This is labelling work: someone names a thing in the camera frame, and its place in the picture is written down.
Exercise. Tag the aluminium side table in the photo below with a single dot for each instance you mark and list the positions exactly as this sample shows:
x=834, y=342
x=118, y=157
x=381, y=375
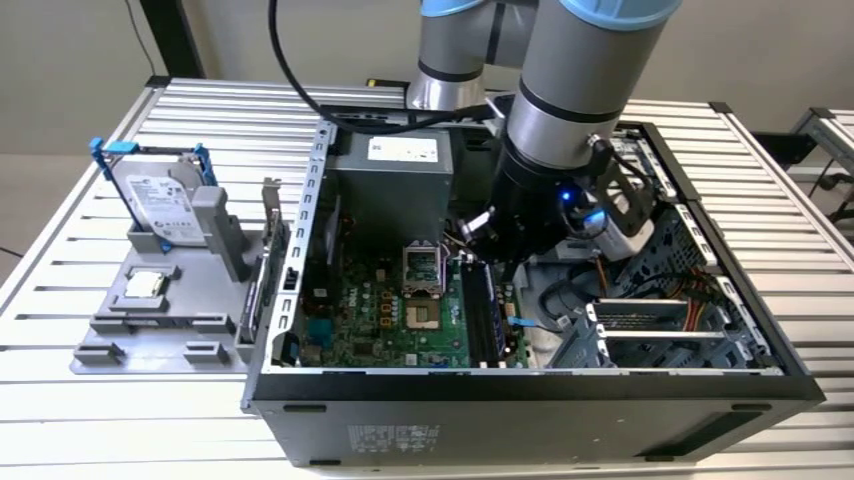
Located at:
x=827, y=125

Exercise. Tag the hard disk in blue carrier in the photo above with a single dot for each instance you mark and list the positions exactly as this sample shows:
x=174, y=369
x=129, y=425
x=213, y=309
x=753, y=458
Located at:
x=156, y=200

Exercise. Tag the silver CPU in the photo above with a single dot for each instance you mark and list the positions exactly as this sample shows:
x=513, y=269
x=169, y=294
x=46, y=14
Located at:
x=145, y=285

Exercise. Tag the grey power supply unit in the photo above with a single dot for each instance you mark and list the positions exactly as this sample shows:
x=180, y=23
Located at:
x=393, y=200

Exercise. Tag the black stand post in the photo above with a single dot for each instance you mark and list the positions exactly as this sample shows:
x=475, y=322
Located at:
x=176, y=40

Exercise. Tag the CPU socket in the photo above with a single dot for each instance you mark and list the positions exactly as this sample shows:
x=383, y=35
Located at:
x=423, y=314

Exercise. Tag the green motherboard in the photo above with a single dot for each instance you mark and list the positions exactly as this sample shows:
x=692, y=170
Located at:
x=360, y=310

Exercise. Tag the thin metal locking lever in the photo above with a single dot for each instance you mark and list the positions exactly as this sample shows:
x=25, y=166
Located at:
x=443, y=275

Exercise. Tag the metal disk bay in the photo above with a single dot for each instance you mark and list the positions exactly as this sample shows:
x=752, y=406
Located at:
x=640, y=306

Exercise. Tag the small silver wrist camera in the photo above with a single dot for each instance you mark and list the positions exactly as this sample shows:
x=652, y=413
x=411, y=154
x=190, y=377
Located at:
x=476, y=227

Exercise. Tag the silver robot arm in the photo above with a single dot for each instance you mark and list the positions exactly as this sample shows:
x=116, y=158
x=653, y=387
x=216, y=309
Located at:
x=573, y=75

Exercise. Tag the grey parts rack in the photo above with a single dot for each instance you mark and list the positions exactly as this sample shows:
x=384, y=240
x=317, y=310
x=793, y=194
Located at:
x=193, y=280

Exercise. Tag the RAM stick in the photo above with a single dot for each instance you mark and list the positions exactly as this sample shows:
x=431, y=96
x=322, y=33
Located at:
x=493, y=310
x=162, y=318

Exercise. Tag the black RAM slot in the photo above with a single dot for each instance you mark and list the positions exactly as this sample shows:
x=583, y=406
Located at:
x=471, y=310
x=479, y=320

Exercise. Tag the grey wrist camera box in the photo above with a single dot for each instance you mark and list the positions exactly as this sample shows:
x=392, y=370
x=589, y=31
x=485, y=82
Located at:
x=623, y=240

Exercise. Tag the black PC case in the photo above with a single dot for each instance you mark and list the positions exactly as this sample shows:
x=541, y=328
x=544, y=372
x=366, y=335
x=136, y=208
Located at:
x=467, y=430

